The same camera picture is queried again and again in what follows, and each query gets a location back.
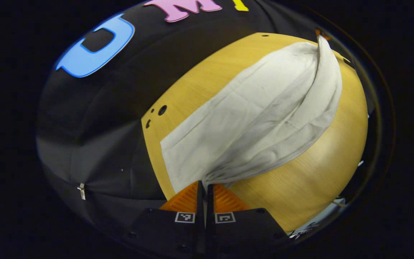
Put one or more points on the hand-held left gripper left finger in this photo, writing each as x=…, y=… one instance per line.
x=200, y=216

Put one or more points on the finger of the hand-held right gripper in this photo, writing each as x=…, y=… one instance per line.
x=322, y=35

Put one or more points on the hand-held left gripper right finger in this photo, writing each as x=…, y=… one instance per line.
x=210, y=216

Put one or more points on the white jeans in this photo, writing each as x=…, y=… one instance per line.
x=246, y=108

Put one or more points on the silver metal clamp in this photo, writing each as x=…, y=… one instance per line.
x=81, y=191

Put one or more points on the black backdrop cloth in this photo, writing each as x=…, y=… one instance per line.
x=102, y=126

